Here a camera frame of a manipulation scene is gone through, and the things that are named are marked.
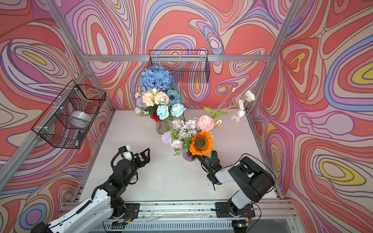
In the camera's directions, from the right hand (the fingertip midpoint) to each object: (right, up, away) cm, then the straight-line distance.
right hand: (190, 143), depth 84 cm
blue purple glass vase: (-1, -6, -6) cm, 9 cm away
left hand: (-25, -4, -4) cm, 25 cm away
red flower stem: (-20, +16, -3) cm, 26 cm away
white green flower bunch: (-5, +7, -16) cm, 18 cm away
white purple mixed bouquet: (-28, +20, -2) cm, 35 cm away
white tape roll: (-54, +14, -14) cm, 58 cm away
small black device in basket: (-56, +5, -12) cm, 58 cm away
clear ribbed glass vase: (-19, +10, +24) cm, 32 cm away
